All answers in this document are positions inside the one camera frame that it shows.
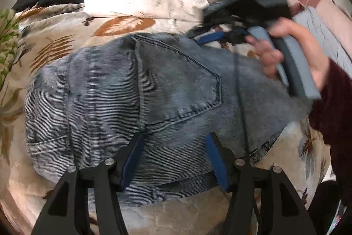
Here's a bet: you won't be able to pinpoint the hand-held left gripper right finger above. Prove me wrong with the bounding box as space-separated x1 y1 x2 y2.
206 133 317 235

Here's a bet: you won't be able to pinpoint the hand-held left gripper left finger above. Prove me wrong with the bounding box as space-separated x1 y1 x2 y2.
31 134 146 235

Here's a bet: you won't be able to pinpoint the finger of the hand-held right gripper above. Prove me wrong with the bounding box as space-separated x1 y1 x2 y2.
188 27 248 46
203 2 234 21

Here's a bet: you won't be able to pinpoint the grey-blue denim pants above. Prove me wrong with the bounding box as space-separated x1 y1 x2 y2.
24 33 314 208

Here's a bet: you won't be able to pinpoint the person's right forearm maroon sleeve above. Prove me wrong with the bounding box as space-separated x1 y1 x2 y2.
308 57 352 178

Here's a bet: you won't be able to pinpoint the person's right hand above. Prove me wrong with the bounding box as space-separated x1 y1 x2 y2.
245 17 330 90

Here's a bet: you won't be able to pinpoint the light blue sheet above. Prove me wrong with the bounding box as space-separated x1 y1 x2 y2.
293 6 352 70

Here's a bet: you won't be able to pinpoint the cream leaf-print blanket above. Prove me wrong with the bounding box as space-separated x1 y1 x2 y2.
0 1 334 235

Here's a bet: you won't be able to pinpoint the green patterned cloth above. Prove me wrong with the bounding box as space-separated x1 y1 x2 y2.
0 8 22 87

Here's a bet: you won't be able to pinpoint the thin black cable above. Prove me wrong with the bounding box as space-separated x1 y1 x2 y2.
232 45 262 224

